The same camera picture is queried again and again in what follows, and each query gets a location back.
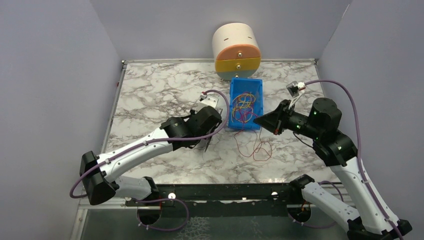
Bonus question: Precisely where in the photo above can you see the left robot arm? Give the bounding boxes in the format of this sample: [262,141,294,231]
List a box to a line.
[79,106,223,206]

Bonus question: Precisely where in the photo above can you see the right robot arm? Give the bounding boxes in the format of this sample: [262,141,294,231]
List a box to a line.
[254,97,412,240]

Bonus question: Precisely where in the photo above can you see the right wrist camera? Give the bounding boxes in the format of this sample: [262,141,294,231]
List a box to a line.
[286,81,306,109]

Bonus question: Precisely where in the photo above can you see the black cable spool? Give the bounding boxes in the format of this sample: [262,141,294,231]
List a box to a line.
[189,136,212,152]

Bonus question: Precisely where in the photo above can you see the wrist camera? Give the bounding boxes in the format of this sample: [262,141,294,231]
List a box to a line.
[286,81,306,109]
[195,93,219,112]

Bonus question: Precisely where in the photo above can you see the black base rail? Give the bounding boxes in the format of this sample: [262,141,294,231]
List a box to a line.
[125,183,312,222]

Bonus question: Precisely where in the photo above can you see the blue plastic bin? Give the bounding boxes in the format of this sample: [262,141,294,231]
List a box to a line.
[228,77,264,131]

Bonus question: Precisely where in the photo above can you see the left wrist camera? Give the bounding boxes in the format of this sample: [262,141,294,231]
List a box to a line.
[195,93,219,112]

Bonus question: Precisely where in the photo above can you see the round cream drawer cabinet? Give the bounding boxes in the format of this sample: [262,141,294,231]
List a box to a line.
[211,22,262,81]

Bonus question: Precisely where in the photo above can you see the red wire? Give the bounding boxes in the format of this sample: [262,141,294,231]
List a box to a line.
[233,129,273,163]

